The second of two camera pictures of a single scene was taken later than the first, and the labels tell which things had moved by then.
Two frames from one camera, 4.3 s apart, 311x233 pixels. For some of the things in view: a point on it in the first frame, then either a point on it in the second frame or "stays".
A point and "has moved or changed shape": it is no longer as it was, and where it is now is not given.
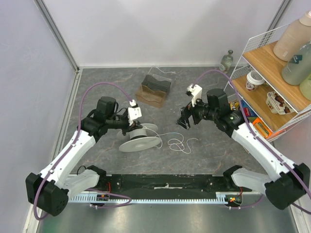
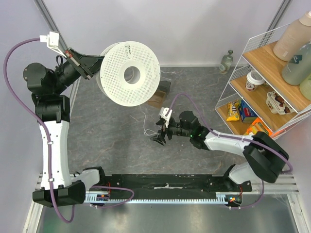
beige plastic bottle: (293, 37) stays
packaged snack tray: (276, 103) stays
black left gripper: (127, 129) -> (87, 65)
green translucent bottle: (298, 68) stays
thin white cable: (171, 141) has moved or changed shape
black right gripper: (188, 112) -> (165, 129)
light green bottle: (305, 88) stays
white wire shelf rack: (274, 105) stays
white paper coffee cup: (253, 78) stays
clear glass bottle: (226, 61) stays
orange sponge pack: (261, 127) stays
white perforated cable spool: (138, 139) -> (111, 82)
